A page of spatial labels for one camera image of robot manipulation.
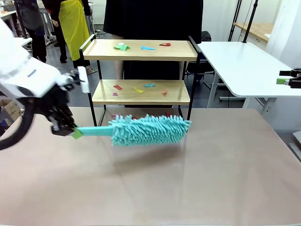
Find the person with yellow apron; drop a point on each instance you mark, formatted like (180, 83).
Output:
(73, 26)

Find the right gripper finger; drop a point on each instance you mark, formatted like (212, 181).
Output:
(295, 83)
(285, 73)

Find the white table with white legs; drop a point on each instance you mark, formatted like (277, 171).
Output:
(24, 42)

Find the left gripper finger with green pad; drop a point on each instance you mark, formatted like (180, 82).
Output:
(63, 131)
(73, 124)

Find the wooden workbench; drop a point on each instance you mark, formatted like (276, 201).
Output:
(256, 29)

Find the teal microfiber duster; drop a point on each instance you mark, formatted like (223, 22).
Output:
(148, 130)

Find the two-tier wooden shelf black frame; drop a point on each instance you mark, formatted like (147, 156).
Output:
(141, 53)

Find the blue paper scrap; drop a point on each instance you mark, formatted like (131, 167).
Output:
(149, 85)
(147, 47)

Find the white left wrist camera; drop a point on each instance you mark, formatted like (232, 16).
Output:
(84, 80)

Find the green paper scrap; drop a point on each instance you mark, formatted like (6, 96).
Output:
(123, 47)

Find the yellow paper scrap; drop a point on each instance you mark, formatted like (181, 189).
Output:
(138, 90)

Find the black tripod pole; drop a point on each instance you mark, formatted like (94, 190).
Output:
(236, 16)
(250, 21)

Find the person in black clothes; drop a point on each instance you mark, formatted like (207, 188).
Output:
(152, 18)

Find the person in dark grey clothes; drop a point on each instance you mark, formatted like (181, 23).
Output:
(35, 21)

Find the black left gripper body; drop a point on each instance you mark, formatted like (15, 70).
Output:
(57, 108)

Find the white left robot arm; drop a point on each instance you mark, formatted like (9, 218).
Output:
(23, 75)

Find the pink paper scrap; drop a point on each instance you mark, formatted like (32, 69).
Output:
(113, 115)

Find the orange paper scrap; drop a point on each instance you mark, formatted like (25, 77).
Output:
(164, 93)

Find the grey aluminium rail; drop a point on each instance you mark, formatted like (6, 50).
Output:
(295, 150)

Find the large white side table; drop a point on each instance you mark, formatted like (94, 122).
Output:
(235, 61)

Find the cardboard box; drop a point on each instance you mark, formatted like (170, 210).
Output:
(10, 109)

